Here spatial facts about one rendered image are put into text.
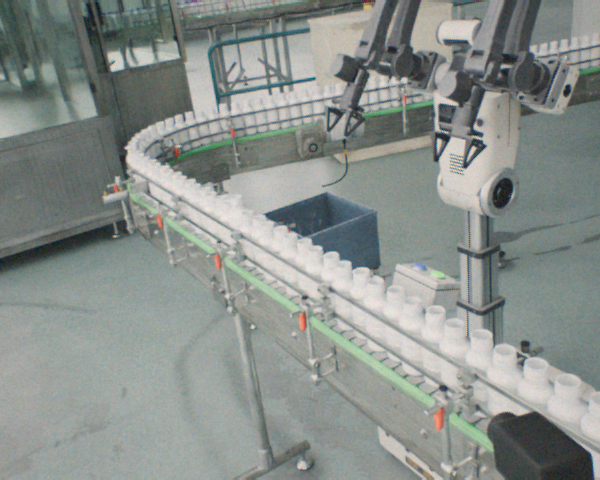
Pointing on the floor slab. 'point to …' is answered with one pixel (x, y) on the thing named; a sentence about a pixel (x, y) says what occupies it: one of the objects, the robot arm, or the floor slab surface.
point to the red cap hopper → (245, 70)
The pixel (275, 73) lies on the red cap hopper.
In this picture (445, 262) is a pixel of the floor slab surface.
